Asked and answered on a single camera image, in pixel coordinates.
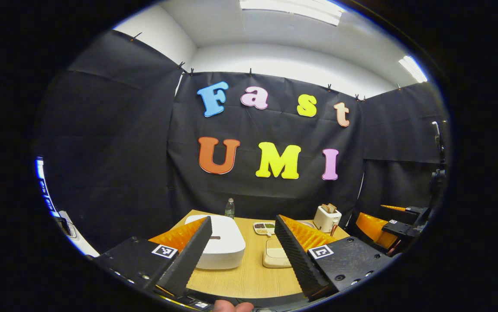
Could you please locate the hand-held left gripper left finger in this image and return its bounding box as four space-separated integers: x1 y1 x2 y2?
95 215 213 299

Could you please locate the short ceiling light panel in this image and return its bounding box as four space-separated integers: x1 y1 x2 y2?
398 55 428 84

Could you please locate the computer monitor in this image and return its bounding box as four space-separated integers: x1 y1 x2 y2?
35 157 61 218

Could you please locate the black backdrop cloth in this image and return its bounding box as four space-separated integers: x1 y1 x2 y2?
32 30 449 252

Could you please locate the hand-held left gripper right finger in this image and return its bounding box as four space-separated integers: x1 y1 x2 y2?
274 213 399 302

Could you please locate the long ceiling light panel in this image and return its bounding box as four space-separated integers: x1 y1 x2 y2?
239 0 344 26

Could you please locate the dark desktop device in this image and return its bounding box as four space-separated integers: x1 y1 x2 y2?
58 217 78 239

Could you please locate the white divided dish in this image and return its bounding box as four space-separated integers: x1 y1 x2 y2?
253 222 276 237

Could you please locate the white desk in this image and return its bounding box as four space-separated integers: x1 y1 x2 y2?
56 210 100 257

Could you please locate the white rice cooker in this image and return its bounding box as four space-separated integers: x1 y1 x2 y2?
184 214 246 270

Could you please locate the clear container of rice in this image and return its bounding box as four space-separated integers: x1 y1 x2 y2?
262 237 295 268

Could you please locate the white toaster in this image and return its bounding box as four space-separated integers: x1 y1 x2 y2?
313 204 343 233

